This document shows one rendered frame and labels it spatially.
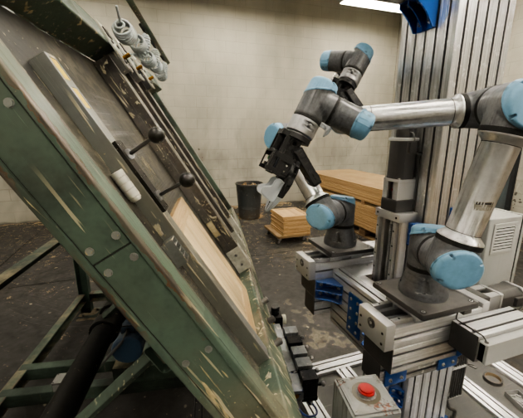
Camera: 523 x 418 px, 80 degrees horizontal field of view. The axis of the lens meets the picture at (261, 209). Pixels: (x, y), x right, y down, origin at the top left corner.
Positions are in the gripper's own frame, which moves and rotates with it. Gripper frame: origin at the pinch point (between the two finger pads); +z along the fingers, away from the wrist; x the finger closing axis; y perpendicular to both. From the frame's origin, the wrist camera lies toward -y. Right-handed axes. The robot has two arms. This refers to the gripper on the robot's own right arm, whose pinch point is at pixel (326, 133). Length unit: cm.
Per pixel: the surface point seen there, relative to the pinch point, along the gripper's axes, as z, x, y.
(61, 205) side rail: 54, 62, 27
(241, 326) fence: 68, 17, -6
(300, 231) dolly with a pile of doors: 12, -337, -5
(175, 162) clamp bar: 33, -17, 53
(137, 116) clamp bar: 24, -7, 72
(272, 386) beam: 77, 20, -20
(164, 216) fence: 50, 34, 23
